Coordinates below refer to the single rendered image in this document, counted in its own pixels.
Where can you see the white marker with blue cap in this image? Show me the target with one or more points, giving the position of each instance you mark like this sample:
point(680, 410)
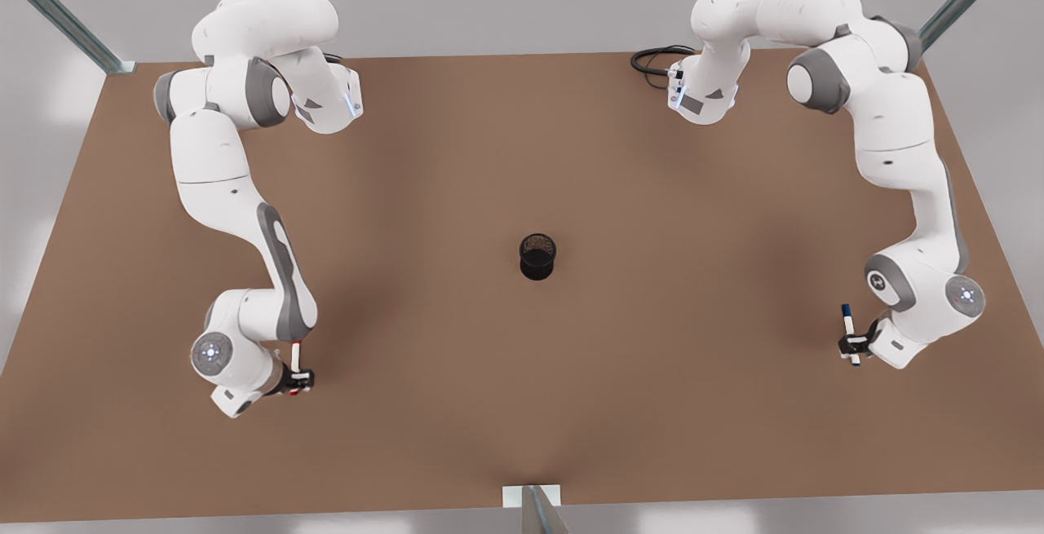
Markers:
point(849, 324)

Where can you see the white marker with red cap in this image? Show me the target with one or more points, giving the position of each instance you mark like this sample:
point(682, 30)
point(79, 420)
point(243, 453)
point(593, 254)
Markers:
point(295, 354)

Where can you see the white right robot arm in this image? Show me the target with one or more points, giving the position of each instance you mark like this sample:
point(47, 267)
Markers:
point(214, 159)

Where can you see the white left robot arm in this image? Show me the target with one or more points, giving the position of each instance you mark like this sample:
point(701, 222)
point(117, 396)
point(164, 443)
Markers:
point(897, 118)

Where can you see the black mesh pen holder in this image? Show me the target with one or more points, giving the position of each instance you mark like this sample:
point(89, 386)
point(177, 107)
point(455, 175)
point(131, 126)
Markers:
point(537, 258)

